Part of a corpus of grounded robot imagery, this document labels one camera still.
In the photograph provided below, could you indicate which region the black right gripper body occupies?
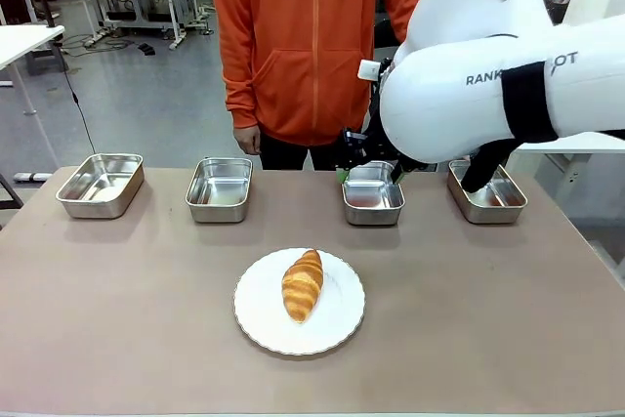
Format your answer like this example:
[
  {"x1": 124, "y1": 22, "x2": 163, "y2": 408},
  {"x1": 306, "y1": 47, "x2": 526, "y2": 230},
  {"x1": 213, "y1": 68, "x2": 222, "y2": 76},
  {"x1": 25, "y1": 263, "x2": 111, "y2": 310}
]
[{"x1": 341, "y1": 89, "x2": 407, "y2": 168}]

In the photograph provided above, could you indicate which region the person right forearm orange sleeve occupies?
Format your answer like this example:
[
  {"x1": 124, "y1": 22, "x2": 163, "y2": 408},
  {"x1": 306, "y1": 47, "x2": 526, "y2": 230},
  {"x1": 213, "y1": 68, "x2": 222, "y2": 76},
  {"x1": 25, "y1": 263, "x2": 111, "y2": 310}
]
[{"x1": 222, "y1": 35, "x2": 261, "y2": 130}]

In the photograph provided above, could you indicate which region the rectangular steel container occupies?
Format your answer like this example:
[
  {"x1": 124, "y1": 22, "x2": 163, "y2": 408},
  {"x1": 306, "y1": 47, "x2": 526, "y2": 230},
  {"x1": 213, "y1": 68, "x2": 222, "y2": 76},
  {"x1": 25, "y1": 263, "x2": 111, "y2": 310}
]
[
  {"x1": 185, "y1": 156, "x2": 254, "y2": 224},
  {"x1": 447, "y1": 158, "x2": 529, "y2": 226},
  {"x1": 342, "y1": 161, "x2": 406, "y2": 227},
  {"x1": 56, "y1": 152, "x2": 146, "y2": 220}
]

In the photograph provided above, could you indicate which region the person right hand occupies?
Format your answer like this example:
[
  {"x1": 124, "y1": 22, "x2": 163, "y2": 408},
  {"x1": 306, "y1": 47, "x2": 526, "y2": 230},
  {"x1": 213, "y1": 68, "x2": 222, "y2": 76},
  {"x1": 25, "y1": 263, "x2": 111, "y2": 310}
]
[{"x1": 232, "y1": 125, "x2": 263, "y2": 156}]

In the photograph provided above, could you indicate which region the golden brown croissant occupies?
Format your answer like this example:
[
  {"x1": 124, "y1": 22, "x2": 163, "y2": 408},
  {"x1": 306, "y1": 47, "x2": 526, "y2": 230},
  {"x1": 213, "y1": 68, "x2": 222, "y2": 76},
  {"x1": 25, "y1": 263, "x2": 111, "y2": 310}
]
[{"x1": 281, "y1": 249, "x2": 325, "y2": 324}]

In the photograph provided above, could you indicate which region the person in orange hoodie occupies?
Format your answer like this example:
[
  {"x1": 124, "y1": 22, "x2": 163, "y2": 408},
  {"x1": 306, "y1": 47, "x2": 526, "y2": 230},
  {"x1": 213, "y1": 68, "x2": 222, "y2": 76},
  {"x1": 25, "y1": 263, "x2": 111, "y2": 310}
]
[{"x1": 211, "y1": 0, "x2": 432, "y2": 172}]

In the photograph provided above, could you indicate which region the white scalloped plate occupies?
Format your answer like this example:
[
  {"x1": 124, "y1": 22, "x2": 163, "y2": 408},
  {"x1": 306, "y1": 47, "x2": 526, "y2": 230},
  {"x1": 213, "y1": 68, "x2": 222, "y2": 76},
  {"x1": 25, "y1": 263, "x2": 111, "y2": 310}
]
[{"x1": 232, "y1": 247, "x2": 366, "y2": 356}]

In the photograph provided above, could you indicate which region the white side table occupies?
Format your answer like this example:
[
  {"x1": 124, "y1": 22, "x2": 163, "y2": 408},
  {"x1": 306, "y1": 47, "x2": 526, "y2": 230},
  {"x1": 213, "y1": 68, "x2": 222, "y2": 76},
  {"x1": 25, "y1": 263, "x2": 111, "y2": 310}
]
[{"x1": 515, "y1": 129, "x2": 625, "y2": 155}]

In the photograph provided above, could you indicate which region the white table with legs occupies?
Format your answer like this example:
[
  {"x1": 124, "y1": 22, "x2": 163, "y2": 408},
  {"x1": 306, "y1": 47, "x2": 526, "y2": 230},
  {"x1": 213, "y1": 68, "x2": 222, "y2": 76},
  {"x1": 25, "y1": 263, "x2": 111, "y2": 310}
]
[{"x1": 0, "y1": 23, "x2": 66, "y2": 169}]

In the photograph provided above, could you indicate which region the black cable sleeve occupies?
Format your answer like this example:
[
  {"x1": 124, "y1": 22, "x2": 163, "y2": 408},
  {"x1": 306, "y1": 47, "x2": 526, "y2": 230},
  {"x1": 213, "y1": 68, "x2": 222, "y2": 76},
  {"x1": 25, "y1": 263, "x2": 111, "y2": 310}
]
[{"x1": 461, "y1": 63, "x2": 561, "y2": 193}]

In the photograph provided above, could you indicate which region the black floor cable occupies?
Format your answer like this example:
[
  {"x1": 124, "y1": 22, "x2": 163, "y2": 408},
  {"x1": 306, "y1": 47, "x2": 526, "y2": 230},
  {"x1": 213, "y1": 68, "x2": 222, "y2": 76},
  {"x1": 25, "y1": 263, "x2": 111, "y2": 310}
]
[{"x1": 52, "y1": 39, "x2": 99, "y2": 155}]

